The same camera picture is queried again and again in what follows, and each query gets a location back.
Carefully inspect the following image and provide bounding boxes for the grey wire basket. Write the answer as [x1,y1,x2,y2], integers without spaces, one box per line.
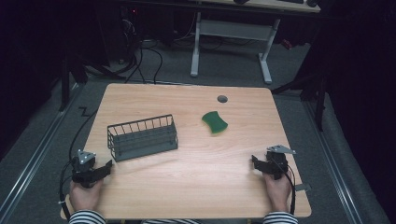
[106,114,179,163]

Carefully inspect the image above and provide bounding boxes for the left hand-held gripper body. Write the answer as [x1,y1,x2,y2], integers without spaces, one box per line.
[70,148,98,189]

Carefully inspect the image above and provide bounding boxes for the person's left hand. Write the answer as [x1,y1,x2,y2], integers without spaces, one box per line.
[68,178,105,213]

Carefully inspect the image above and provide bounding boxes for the green sponge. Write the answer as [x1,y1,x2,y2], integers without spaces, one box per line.
[201,110,229,135]

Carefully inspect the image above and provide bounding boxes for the metal floor rail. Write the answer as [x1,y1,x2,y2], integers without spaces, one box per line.
[0,81,85,223]
[301,98,364,224]

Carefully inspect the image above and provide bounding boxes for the black metal stand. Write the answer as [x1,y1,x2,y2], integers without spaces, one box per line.
[271,73,329,133]
[57,43,90,113]

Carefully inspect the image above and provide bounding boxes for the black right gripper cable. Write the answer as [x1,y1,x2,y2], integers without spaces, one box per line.
[279,160,297,217]

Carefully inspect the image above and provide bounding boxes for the person's right hand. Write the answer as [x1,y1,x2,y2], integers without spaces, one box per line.
[262,170,294,214]

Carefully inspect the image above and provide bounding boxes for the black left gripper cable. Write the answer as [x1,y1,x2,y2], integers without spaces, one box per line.
[58,107,99,214]

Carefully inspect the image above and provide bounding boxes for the black floor cables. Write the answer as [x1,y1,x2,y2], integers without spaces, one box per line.
[80,36,200,86]

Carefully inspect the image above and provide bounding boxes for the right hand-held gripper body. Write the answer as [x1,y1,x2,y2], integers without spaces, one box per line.
[265,144,297,181]

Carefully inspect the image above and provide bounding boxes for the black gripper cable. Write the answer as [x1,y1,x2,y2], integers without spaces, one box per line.
[279,160,297,217]
[58,107,99,214]

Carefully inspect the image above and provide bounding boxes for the white-framed wooden desk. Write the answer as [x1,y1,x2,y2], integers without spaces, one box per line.
[190,0,322,85]

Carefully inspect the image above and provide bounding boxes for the person's striped torso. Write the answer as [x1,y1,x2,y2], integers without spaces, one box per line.
[140,218,204,224]

